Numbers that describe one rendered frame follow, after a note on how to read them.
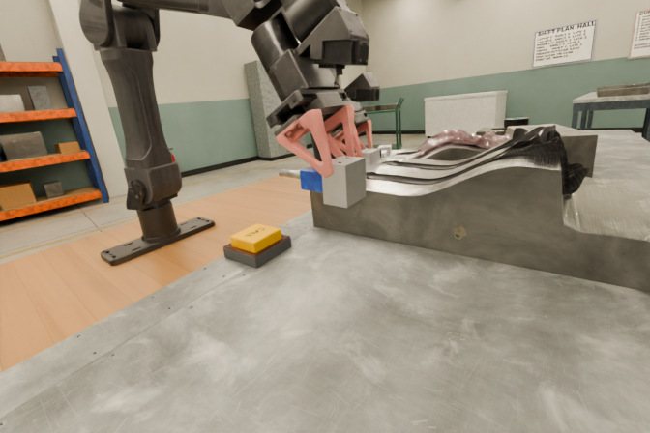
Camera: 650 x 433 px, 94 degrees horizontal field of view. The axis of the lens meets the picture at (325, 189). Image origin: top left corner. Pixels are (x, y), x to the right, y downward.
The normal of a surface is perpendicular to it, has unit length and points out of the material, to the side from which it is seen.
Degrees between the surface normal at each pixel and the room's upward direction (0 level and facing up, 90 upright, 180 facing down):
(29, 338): 0
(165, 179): 94
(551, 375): 0
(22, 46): 90
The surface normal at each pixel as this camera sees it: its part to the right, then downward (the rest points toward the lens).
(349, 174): 0.81, 0.12
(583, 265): -0.58, 0.28
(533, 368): -0.10, -0.96
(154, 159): 0.92, 0.08
